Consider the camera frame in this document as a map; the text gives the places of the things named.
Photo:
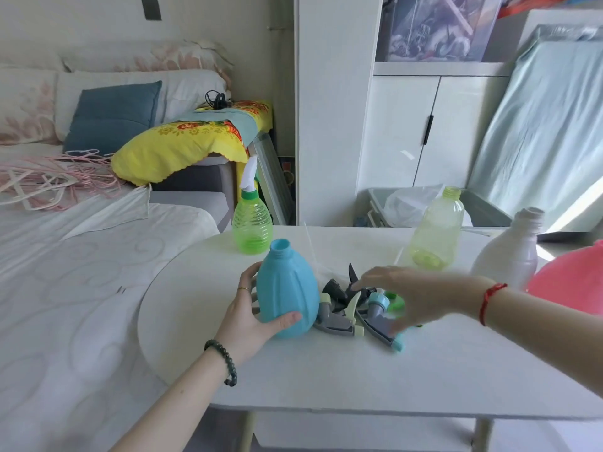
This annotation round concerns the person's left hand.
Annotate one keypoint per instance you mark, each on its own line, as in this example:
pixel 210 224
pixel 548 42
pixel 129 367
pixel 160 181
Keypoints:
pixel 240 324

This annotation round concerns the person's right hand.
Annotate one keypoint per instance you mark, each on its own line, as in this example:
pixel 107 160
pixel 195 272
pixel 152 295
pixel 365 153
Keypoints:
pixel 433 294

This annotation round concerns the person's right thumb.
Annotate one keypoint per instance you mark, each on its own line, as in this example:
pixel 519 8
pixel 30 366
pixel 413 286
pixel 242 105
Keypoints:
pixel 407 325

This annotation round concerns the person's left thumb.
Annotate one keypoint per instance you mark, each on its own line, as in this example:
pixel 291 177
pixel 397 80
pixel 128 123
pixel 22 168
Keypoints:
pixel 281 321

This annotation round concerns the blue plastic spray bottle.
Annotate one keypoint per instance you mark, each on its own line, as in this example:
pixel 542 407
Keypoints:
pixel 287 289

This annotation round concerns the person's right forearm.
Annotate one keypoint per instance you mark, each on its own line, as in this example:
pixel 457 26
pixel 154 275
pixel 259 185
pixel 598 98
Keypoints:
pixel 551 331

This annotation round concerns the person's left forearm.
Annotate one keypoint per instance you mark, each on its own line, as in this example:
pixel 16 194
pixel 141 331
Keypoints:
pixel 179 404

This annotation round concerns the green spray head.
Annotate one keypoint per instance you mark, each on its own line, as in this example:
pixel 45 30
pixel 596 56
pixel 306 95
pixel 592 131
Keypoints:
pixel 398 302

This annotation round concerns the grey spray head blue nozzle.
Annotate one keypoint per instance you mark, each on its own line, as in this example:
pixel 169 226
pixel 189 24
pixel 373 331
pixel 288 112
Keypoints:
pixel 377 322

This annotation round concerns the grey spray head cream trigger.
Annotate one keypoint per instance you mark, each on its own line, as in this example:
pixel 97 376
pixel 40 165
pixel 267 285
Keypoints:
pixel 337 320

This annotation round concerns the black spray head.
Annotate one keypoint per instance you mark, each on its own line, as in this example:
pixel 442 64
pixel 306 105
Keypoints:
pixel 340 288

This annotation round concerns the clear dip tube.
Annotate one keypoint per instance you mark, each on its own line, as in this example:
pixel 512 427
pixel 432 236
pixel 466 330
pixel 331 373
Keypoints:
pixel 399 256
pixel 312 247

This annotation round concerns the clear yellow-green plastic bottle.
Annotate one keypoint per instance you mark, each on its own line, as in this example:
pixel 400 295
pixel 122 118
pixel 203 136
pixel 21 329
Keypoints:
pixel 437 230

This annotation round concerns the green spray bottle white trigger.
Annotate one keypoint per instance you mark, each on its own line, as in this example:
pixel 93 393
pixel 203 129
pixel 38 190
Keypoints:
pixel 252 225

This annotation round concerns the white table leg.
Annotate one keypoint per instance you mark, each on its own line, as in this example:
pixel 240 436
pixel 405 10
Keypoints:
pixel 481 435
pixel 247 433

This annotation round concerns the white plastic bag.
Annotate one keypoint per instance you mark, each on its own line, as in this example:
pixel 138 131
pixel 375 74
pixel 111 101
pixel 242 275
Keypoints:
pixel 405 207

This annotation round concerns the white plastic bottle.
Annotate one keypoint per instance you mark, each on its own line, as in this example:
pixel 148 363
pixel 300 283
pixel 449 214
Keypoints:
pixel 511 254

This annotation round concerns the grey bin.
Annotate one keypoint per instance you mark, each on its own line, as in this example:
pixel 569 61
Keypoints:
pixel 485 209

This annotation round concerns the white folded rack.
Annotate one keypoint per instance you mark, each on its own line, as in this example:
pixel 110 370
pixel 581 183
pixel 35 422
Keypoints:
pixel 273 178

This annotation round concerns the pink plastic bottle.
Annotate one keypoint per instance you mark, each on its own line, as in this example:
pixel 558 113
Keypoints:
pixel 572 280

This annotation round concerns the yellow floral cloth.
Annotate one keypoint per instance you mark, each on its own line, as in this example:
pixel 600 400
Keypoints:
pixel 174 148

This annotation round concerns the light blue cloth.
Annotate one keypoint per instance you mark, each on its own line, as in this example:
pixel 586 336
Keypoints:
pixel 221 119

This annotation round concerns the white quilted bed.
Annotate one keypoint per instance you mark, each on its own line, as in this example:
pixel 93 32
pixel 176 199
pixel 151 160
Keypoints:
pixel 70 287

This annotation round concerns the white cabinet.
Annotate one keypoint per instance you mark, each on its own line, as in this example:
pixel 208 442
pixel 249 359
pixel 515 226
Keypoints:
pixel 329 112

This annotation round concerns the mattress in pale green cover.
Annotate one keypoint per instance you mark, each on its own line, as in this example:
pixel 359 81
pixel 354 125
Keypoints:
pixel 541 136

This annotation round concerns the white pillow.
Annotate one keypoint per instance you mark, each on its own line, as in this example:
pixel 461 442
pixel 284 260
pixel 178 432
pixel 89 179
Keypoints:
pixel 188 91

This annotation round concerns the blue cushion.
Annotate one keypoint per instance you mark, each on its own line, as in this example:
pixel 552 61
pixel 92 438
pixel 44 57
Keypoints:
pixel 110 117

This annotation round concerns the pile of pink white hangers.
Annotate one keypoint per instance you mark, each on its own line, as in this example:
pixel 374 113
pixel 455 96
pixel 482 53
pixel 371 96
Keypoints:
pixel 52 178

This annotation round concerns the pink floral pillow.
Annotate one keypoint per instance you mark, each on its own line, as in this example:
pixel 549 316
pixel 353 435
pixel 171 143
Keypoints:
pixel 155 56
pixel 26 105

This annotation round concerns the clear storage box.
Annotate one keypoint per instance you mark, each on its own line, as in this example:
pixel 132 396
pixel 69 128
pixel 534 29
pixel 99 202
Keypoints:
pixel 438 28

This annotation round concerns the orange box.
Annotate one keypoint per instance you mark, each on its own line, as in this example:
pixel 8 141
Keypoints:
pixel 527 5

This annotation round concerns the dark wall switch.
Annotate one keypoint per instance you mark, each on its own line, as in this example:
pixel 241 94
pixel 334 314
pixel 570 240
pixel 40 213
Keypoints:
pixel 151 9

